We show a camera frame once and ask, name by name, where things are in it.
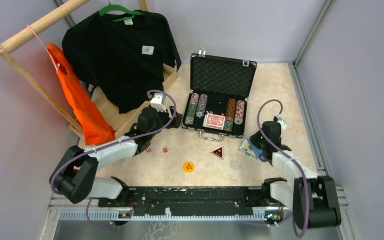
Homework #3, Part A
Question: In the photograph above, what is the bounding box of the blue playing card box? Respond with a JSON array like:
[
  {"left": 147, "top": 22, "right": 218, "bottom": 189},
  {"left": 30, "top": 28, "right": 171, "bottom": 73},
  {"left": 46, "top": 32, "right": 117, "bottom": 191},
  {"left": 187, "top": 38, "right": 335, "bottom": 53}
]
[{"left": 239, "top": 138, "right": 262, "bottom": 160}]

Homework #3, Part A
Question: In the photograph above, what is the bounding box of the black aluminium poker case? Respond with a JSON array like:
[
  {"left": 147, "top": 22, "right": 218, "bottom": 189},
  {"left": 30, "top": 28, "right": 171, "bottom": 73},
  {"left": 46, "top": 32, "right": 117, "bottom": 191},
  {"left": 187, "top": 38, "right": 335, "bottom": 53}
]
[{"left": 181, "top": 51, "right": 258, "bottom": 142}]

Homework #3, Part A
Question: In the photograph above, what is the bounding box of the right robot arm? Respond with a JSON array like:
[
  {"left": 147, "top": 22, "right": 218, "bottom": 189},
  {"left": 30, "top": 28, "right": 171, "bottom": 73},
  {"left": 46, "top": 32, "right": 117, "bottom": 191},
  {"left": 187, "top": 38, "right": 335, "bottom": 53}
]
[{"left": 250, "top": 121, "right": 342, "bottom": 232}]

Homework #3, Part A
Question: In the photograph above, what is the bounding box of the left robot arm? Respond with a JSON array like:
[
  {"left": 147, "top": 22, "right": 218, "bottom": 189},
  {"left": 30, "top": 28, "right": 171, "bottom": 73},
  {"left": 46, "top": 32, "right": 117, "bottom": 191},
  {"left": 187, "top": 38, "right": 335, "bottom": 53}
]
[{"left": 49, "top": 106, "right": 183, "bottom": 204}]

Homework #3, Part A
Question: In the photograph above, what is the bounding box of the dark blue round button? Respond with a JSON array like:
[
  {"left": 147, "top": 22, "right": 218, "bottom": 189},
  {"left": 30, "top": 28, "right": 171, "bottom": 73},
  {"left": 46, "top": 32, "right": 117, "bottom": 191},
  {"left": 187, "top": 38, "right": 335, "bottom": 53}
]
[{"left": 258, "top": 154, "right": 269, "bottom": 163}]

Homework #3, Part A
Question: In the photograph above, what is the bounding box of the wooden clothes rack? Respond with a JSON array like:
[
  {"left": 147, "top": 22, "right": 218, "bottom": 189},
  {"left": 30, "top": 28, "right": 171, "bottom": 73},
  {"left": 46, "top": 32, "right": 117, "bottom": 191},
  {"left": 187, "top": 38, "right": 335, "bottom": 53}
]
[{"left": 0, "top": 0, "right": 180, "bottom": 135}]

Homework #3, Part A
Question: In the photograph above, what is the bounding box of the red white chip stack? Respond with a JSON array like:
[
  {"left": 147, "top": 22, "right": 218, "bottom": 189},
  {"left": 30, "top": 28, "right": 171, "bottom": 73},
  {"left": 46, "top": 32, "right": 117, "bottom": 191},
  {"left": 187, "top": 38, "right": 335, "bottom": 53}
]
[{"left": 234, "top": 100, "right": 245, "bottom": 125}]

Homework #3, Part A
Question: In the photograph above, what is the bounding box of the orange black chip stack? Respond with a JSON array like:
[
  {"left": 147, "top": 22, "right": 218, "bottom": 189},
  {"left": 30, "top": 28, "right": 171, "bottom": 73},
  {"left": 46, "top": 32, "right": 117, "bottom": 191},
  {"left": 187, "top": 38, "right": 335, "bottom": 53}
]
[{"left": 224, "top": 98, "right": 237, "bottom": 132}]

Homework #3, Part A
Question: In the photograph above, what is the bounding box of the clear round button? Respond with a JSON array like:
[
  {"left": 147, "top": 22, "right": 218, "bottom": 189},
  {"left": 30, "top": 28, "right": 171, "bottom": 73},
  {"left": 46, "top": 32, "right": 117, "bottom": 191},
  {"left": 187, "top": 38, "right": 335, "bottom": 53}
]
[{"left": 229, "top": 159, "right": 243, "bottom": 170}]

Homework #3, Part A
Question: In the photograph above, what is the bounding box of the green grey chip stack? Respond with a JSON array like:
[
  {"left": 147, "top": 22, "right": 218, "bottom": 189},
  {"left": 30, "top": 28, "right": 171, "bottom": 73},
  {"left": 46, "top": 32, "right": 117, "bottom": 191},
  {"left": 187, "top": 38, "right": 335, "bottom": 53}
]
[{"left": 184, "top": 93, "right": 200, "bottom": 125}]

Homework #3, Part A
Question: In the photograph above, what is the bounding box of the red playing card deck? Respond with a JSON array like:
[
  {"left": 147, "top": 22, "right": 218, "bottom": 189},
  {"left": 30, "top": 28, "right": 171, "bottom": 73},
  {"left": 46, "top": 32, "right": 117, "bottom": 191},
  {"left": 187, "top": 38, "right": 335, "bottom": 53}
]
[{"left": 203, "top": 114, "right": 226, "bottom": 130}]

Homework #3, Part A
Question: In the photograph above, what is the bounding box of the red black triangle marker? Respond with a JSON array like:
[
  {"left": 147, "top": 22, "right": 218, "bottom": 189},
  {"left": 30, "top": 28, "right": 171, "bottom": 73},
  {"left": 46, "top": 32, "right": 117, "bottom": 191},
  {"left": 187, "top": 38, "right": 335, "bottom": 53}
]
[{"left": 210, "top": 146, "right": 225, "bottom": 160}]

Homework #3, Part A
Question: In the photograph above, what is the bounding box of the purple blue chip stack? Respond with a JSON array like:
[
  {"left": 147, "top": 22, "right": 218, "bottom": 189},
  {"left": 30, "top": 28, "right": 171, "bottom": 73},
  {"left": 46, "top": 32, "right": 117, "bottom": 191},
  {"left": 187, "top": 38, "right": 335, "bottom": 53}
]
[{"left": 195, "top": 94, "right": 209, "bottom": 118}]

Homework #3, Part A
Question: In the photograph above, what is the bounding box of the orange round dealer button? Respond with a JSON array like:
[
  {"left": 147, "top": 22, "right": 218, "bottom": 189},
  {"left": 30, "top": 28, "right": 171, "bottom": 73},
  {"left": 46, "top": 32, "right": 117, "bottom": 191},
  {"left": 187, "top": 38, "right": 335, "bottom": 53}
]
[{"left": 183, "top": 161, "right": 195, "bottom": 173}]

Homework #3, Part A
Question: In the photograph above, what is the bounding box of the black t-shirt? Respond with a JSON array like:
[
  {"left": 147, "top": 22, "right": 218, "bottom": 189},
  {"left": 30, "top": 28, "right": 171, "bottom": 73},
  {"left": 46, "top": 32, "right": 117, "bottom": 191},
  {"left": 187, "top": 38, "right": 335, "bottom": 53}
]
[{"left": 62, "top": 11, "right": 182, "bottom": 114}]

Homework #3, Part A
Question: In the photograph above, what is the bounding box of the green clothes hanger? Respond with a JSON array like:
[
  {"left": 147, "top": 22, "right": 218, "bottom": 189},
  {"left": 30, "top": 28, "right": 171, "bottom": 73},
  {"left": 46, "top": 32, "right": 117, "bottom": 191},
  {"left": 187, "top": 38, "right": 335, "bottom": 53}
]
[{"left": 98, "top": 3, "right": 145, "bottom": 22}]

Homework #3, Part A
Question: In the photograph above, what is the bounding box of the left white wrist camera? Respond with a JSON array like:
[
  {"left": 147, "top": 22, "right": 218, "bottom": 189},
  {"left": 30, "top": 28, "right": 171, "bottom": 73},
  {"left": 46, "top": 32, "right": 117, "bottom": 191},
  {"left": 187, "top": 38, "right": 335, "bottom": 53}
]
[{"left": 150, "top": 93, "right": 167, "bottom": 113}]

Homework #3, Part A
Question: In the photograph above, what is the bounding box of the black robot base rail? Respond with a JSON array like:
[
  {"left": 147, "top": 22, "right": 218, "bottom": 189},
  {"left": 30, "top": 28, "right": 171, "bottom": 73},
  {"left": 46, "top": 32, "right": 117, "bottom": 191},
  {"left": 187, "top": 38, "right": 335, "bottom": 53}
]
[{"left": 98, "top": 186, "right": 282, "bottom": 217}]

